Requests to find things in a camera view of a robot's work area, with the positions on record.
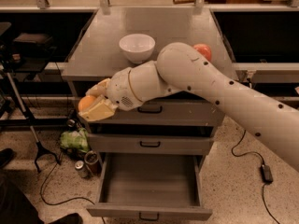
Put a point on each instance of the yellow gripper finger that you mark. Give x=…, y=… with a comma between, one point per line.
x=99, y=89
x=101, y=108

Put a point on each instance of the small orange fruit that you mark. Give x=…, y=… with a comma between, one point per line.
x=85, y=102

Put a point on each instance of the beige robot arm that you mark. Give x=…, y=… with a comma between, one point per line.
x=180, y=67

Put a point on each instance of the grey drawer cabinet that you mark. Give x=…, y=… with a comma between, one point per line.
x=98, y=54

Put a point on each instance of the grey bottom drawer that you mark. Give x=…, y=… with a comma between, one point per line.
x=150, y=187

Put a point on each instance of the green chip bag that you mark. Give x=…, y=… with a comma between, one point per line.
x=75, y=140

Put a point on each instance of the brown tin can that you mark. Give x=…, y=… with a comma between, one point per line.
x=92, y=161

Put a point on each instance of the white ceramic bowl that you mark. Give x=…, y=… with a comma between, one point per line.
x=137, y=48

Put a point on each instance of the silver soda can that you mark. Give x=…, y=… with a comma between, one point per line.
x=82, y=169

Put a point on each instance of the black reacher grabber tool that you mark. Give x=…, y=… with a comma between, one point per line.
x=29, y=120

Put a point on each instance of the black box on shelf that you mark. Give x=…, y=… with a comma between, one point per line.
x=32, y=42

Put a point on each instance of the black shoe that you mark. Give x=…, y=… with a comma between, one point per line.
x=6, y=156

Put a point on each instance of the red apple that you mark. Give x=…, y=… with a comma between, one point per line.
x=204, y=50

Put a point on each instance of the dark clothed leg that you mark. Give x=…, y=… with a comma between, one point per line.
x=15, y=208

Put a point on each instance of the black power adapter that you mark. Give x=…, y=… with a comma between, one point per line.
x=266, y=174

